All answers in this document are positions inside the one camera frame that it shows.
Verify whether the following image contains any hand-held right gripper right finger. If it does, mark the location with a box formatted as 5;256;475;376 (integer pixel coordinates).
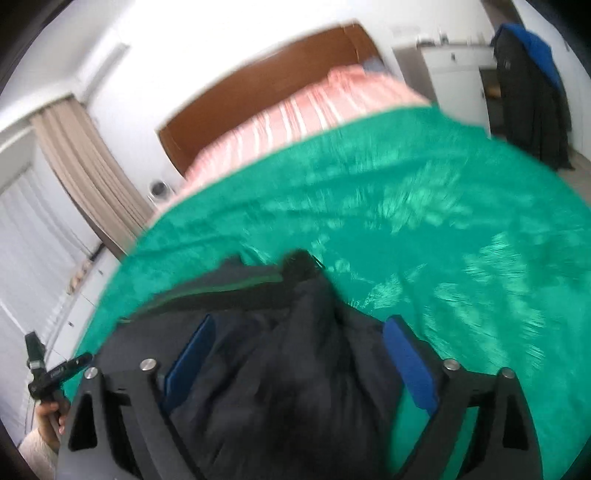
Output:
382;315;544;480

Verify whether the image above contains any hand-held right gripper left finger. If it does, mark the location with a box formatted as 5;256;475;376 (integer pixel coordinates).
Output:
54;314;218;480

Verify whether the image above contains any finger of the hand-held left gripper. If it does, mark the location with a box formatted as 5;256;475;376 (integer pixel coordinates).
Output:
45;352;94;385
25;330;45;371

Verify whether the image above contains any black puffer jacket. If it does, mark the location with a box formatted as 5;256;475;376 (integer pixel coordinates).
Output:
99;249;408;480

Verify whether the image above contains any person's left hand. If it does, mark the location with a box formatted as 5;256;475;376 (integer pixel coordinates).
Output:
36;401;70;453

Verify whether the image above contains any white dresser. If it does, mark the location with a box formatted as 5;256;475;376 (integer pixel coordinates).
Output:
44;251;122;367

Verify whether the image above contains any white sheer curtain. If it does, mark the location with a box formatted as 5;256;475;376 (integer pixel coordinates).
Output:
0;138;103;416

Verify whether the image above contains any green blanket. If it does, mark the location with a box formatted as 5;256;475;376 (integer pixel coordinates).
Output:
60;104;591;480

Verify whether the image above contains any small white fan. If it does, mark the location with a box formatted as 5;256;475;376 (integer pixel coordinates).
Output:
148;178;175;205

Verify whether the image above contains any beige curtain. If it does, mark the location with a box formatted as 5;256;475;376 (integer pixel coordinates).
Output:
30;96;156;260

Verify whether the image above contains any pink striped bed sheet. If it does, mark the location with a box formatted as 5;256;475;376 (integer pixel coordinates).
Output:
178;65;431;200

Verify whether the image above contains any hanging black coat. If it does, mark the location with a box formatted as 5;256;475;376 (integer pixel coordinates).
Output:
491;25;574;172

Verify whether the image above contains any wooden headboard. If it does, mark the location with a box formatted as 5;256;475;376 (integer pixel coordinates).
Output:
158;25;394;182

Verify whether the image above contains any white nightstand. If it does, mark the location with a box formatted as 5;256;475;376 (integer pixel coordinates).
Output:
392;41;500;136

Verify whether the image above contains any blue garment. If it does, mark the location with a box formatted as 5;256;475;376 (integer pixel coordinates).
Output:
503;23;567;94

